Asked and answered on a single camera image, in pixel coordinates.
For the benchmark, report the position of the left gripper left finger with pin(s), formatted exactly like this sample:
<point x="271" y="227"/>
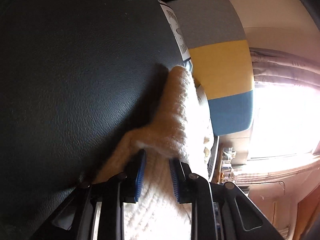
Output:
<point x="96" y="211"/>

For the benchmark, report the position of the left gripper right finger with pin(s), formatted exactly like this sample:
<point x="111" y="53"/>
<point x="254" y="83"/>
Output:
<point x="218" y="211"/>

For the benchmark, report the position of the cream knitted sweater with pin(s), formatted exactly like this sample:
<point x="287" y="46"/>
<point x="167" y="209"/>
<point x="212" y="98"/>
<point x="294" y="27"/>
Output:
<point x="174" y="132"/>

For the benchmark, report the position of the cluttered wooden desk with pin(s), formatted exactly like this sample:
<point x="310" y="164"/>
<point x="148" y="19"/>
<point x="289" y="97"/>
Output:
<point x="224" y="170"/>

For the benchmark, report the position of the white deer print pillow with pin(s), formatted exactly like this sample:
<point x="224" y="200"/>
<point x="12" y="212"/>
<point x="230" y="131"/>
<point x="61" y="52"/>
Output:
<point x="210" y="140"/>

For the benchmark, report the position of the pink curtain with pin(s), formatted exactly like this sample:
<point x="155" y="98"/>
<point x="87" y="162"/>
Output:
<point x="271" y="66"/>

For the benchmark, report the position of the black leather mat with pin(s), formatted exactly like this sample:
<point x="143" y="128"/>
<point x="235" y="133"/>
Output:
<point x="76" y="75"/>

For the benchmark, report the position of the grey yellow blue headboard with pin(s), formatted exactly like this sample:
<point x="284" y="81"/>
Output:
<point x="221" y="60"/>

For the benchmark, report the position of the white patterned triangle pillow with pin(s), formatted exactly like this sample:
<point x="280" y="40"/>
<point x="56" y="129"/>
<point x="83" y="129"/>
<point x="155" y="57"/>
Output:
<point x="175" y="28"/>

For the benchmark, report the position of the window with white frame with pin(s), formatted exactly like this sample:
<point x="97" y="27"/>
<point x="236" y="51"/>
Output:
<point x="285" y="121"/>

